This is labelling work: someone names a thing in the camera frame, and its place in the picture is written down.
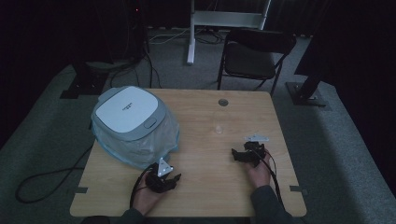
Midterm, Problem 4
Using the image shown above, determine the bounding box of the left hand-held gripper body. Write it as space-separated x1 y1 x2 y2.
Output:
145 157 176 194

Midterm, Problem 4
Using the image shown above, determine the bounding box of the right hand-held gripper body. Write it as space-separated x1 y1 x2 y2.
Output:
243 133 271 168

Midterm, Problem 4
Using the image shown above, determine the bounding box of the clear plastic cup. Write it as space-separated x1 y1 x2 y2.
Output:
212 109 226 135

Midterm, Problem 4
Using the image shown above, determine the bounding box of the white grey trash can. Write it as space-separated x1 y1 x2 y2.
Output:
91 85 180 170

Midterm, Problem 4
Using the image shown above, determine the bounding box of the person's left hand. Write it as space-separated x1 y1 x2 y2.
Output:
132 174 166 217

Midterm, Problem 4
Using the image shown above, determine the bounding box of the person's right hand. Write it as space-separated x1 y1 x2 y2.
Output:
244 148 274 189

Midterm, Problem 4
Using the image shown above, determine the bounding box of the clear plastic trash bag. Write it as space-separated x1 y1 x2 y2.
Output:
91 108 181 171

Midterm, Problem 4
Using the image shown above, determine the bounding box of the black metal stand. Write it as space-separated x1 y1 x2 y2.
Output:
285 46 332 108
59 61 110 100

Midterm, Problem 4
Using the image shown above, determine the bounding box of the black folding chair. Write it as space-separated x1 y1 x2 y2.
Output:
216 28 298 97

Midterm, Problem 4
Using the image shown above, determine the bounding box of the dark computer tower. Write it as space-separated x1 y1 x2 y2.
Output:
122 0 148 63

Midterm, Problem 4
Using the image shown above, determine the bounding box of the left hand-held gripper black cable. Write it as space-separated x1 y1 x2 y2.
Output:
129 162 157 210

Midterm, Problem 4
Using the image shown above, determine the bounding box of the long black floor cable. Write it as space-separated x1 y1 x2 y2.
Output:
15 142 95 205

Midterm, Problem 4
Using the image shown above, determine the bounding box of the bundle of floor cables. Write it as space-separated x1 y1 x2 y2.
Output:
148 27 226 46

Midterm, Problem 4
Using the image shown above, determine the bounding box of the white metal desk frame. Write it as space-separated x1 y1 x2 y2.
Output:
186 0 273 66

